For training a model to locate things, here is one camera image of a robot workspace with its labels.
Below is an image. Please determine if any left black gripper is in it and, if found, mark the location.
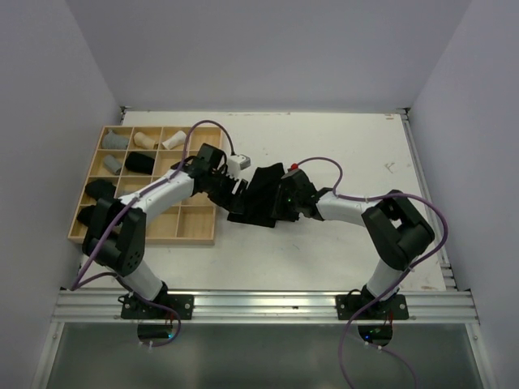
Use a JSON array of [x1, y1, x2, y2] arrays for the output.
[[205, 167, 247, 213]]

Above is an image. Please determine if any white underwear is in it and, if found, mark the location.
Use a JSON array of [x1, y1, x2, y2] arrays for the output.
[[161, 129, 187, 150]]

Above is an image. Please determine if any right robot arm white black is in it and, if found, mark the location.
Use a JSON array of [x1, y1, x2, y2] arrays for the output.
[[272, 169, 435, 320]]

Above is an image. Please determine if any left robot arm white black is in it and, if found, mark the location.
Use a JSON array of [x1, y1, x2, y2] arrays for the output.
[[82, 143, 251, 320]]

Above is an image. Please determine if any black rolled underwear second row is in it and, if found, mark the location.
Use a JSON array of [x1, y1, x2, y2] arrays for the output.
[[124, 152, 155, 175]]

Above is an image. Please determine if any beige rolled underwear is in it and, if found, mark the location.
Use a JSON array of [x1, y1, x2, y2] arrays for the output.
[[133, 131, 157, 150]]

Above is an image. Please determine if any grey rolled underwear second row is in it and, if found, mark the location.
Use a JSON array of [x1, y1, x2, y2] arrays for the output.
[[103, 155, 122, 175]]

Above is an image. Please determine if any black rolled underwear third row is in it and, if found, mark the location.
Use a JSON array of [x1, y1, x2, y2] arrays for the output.
[[84, 178, 116, 201]]

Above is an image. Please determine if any grey rolled underwear top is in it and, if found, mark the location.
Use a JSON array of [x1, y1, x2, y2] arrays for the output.
[[101, 130, 129, 150]]

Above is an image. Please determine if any black rolled underwear bottom row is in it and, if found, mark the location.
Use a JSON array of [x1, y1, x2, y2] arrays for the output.
[[76, 205, 96, 227]]

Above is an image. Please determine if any wooden compartment tray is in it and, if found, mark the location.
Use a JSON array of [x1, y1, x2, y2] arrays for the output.
[[68, 125, 222, 245]]

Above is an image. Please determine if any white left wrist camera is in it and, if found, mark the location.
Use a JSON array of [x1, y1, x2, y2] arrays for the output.
[[226, 154, 251, 176]]

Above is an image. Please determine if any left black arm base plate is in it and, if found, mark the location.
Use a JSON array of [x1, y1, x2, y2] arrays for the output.
[[118, 293, 195, 320]]

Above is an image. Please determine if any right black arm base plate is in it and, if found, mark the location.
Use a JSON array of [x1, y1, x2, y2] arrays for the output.
[[335, 289, 410, 321]]

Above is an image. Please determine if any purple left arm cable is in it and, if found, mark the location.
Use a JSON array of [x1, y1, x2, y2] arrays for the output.
[[70, 119, 238, 348]]

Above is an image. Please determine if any aluminium mounting rail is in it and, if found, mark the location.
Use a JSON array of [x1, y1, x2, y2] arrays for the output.
[[51, 288, 478, 324]]

